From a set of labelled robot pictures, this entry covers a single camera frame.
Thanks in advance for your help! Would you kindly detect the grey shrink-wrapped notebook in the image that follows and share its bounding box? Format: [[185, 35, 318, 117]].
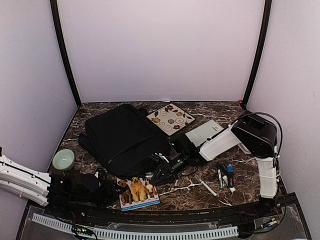
[[185, 120, 224, 147]]

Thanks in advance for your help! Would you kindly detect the black student bag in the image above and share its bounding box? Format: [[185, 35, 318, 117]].
[[78, 103, 171, 178]]

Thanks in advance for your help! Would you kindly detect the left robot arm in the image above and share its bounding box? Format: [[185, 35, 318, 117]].
[[0, 153, 126, 218]]

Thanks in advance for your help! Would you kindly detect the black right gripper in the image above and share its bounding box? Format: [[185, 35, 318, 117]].
[[150, 151, 190, 186]]

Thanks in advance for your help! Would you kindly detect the white green glue stick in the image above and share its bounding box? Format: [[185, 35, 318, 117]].
[[223, 175, 236, 193]]

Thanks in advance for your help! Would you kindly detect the grey slotted cable duct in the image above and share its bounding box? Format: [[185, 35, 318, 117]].
[[31, 213, 239, 240]]

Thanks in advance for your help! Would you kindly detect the black frame post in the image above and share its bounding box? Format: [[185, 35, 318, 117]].
[[49, 0, 82, 108], [240, 0, 272, 109]]

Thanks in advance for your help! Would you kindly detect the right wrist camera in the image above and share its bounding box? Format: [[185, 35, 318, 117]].
[[170, 137, 197, 156]]

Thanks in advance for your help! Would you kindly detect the right black frame post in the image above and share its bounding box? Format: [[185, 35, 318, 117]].
[[240, 0, 272, 109]]

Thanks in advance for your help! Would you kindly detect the dog picture book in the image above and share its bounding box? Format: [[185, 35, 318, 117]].
[[117, 176, 160, 212]]

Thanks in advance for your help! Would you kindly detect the left black frame post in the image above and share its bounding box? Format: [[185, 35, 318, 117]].
[[49, 0, 82, 108]]

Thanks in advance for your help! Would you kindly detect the pale green ceramic bowl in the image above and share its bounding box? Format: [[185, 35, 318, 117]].
[[52, 149, 75, 171]]

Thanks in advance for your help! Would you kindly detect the clear-capped white pen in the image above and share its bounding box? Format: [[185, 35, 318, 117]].
[[194, 175, 219, 198]]

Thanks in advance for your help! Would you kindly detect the black marker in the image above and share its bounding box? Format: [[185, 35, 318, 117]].
[[220, 163, 229, 187]]

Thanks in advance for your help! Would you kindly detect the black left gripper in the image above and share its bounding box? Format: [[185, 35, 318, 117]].
[[71, 180, 126, 209]]

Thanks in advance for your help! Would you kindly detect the blue-capped black highlighter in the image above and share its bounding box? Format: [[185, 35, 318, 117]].
[[227, 165, 234, 188]]

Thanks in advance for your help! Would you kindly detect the black front rail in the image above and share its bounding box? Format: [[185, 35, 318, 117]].
[[52, 203, 261, 225]]

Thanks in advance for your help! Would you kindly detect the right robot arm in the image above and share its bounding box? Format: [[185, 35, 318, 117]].
[[150, 110, 283, 217]]

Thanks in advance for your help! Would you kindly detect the blue-capped white marker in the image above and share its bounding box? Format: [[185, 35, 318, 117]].
[[216, 163, 223, 191]]

